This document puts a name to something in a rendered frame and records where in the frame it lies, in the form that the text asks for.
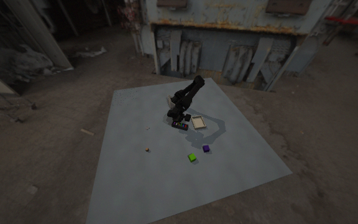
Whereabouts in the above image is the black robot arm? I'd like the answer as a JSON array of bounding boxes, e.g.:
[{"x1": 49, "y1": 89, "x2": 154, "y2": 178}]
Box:
[{"x1": 170, "y1": 75, "x2": 205, "y2": 123}]

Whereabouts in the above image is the olive-brown shallow tray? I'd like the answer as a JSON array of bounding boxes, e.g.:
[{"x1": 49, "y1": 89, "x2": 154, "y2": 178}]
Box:
[{"x1": 191, "y1": 116, "x2": 206, "y2": 130}]

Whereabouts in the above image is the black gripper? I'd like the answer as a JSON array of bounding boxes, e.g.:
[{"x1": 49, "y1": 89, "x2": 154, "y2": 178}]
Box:
[{"x1": 167, "y1": 110, "x2": 191, "y2": 122}]

